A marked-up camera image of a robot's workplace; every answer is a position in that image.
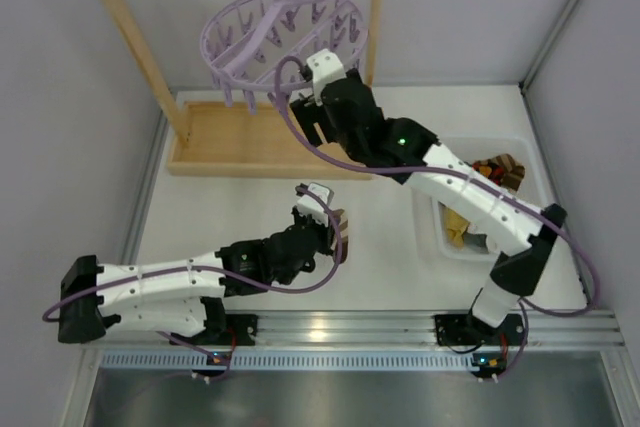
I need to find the wooden hanger rack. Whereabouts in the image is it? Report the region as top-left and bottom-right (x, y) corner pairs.
(102, 0), (382, 179)

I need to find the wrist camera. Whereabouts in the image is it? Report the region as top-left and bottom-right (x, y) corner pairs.
(295, 182), (334, 227)
(301, 48), (346, 105)

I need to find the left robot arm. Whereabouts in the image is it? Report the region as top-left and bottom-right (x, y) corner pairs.
(44, 207), (347, 345)

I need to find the purple round clip hanger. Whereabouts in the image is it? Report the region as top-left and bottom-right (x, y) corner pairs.
(199, 0), (368, 114)

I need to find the brown striped sock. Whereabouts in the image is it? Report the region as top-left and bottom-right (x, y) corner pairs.
(489, 154), (526, 192)
(331, 208), (349, 264)

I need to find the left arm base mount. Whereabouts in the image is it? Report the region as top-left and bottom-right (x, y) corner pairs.
(164, 314), (258, 383)

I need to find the white slotted cable duct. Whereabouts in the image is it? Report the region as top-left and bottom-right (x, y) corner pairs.
(100, 350), (500, 373)

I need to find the argyle sock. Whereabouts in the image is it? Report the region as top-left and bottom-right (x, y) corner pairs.
(472, 160), (505, 186)

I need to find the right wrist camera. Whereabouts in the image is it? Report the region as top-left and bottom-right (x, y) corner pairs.
(301, 48), (346, 105)

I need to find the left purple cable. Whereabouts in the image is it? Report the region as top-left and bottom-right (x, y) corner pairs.
(41, 188), (347, 381)

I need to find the mustard yellow sock in basket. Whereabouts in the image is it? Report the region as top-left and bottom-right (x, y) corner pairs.
(444, 207), (470, 249)

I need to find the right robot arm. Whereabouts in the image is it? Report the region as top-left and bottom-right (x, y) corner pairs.
(289, 67), (567, 333)

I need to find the white plastic basket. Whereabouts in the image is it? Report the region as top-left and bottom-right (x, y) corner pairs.
(412, 135), (548, 263)

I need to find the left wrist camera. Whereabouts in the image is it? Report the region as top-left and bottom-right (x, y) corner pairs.
(295, 182), (334, 227)

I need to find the aluminium mounting rail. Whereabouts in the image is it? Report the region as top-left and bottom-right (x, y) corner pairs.
(79, 309), (626, 349)

